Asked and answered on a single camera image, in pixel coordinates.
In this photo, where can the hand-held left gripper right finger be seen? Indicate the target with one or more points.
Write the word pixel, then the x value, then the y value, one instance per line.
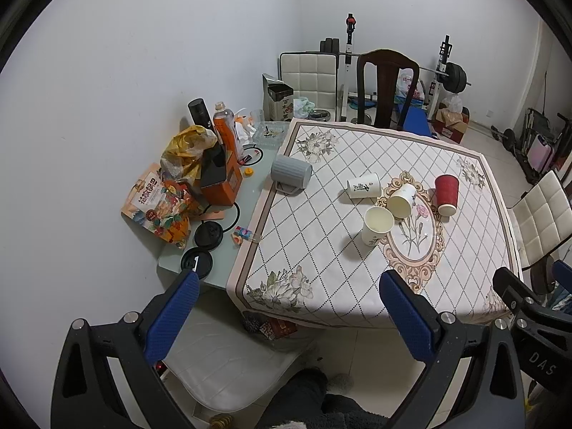
pixel 406 317

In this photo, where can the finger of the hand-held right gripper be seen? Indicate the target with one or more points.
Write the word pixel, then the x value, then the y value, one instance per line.
pixel 563 275
pixel 509 286

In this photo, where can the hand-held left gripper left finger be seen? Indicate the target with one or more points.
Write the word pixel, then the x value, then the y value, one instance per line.
pixel 172 317

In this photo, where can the plain white paper cup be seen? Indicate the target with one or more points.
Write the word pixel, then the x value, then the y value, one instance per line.
pixel 401 200
pixel 377 228

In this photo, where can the red ribbed paper cup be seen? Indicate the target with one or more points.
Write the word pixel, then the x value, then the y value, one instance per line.
pixel 446 194

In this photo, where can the white paper cup black print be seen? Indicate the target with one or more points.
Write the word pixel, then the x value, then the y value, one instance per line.
pixel 363 185

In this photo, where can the black round lid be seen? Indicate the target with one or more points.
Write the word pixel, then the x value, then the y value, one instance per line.
pixel 196 262
pixel 208 234

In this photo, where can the white padded chair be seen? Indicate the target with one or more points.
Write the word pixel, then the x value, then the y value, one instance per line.
pixel 308 80
pixel 540 219

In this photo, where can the white chair seat front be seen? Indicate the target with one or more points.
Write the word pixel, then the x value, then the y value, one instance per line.
pixel 232 366

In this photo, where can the packets under table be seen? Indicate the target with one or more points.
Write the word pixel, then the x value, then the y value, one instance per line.
pixel 268 326

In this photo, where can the floral snack bag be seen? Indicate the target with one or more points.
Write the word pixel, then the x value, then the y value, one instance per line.
pixel 172 216

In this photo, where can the floral diamond-pattern tablecloth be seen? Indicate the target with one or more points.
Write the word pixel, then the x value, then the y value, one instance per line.
pixel 330 250

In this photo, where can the small colourful packet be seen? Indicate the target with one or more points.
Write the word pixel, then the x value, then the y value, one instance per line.
pixel 241 233

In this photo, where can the orange snack packet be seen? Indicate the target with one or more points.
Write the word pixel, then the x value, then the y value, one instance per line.
pixel 147 196

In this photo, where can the pink suitcase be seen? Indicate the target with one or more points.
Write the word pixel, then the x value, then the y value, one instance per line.
pixel 543 152

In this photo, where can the glass table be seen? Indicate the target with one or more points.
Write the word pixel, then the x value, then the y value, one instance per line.
pixel 248 214

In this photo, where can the person's leg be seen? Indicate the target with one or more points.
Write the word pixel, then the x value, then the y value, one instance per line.
pixel 313 404

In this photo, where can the black folding cart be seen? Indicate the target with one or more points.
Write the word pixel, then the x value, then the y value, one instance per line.
pixel 538 136

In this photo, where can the black dumbbell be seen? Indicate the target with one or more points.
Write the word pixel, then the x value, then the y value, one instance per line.
pixel 502 136

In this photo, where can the orange carton box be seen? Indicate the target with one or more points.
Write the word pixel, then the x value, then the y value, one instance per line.
pixel 221 174

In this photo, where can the orange bottle cap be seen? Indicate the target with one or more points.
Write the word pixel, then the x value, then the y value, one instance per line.
pixel 248 173

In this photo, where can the yellow plastic bag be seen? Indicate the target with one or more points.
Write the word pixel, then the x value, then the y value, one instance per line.
pixel 187 152

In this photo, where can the cardboard box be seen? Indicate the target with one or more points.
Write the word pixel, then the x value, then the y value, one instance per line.
pixel 453 123

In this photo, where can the grey ribbed mug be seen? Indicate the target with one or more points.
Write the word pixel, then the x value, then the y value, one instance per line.
pixel 290 172

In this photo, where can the blue weight bench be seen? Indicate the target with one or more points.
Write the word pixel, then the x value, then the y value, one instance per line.
pixel 415 120

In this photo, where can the orange drink bottle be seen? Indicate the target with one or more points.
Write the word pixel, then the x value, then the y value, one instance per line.
pixel 223 127

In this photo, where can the black thermos flask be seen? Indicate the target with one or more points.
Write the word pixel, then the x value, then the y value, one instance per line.
pixel 199 114

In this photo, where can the glass ashtray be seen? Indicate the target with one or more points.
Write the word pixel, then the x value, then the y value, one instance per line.
pixel 270 135

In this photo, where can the clear drinking glass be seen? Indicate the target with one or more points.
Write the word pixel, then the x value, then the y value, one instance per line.
pixel 255 118

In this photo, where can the barbell with black plates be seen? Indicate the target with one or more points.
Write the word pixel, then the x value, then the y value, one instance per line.
pixel 456 76

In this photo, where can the white red plastic bag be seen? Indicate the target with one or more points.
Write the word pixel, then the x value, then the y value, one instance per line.
pixel 407 85

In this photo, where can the white barbell rack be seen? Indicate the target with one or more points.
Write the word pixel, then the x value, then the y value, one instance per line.
pixel 440 69

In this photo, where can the dark wooden chair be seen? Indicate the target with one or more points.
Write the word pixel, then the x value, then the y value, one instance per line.
pixel 385 89

